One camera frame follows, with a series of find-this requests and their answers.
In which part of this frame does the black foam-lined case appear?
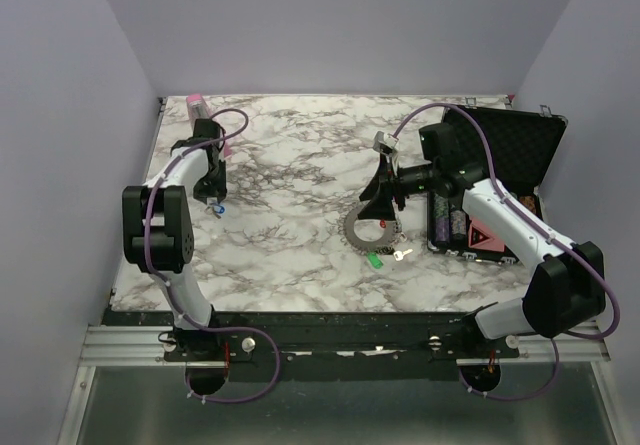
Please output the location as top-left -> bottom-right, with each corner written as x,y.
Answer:
427,107 -> 568,263

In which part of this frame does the green key tag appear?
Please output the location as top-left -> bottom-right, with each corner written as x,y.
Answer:
367,252 -> 384,269

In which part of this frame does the metal disc with key rings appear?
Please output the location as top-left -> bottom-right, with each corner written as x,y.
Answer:
342,204 -> 401,255

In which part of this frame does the purple poker chip stack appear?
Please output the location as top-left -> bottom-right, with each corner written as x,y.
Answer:
434,195 -> 450,245

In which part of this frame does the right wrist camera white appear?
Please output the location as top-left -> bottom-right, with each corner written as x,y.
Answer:
373,131 -> 398,156

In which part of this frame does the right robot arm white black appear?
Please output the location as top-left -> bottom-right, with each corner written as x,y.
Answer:
358,123 -> 606,357

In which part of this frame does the pink warning card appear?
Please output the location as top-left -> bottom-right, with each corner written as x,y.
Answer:
467,217 -> 506,253

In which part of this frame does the aluminium rail frame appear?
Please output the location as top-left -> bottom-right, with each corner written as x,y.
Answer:
58,310 -> 624,444

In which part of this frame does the orange poker chip stack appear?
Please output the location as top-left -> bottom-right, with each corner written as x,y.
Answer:
518,195 -> 537,214

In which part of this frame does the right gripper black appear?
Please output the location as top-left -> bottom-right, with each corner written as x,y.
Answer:
358,153 -> 439,222

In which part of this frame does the black mounting base plate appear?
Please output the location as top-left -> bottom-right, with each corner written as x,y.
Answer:
102,310 -> 519,389

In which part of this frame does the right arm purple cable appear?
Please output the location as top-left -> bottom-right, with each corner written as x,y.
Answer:
392,104 -> 620,402

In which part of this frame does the grey poker chip stack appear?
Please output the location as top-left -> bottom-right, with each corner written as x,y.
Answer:
449,204 -> 468,246

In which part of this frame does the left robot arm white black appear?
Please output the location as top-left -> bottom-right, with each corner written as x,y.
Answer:
122,119 -> 227,360

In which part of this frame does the pink metronome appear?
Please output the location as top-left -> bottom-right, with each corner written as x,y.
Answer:
186,94 -> 212,130

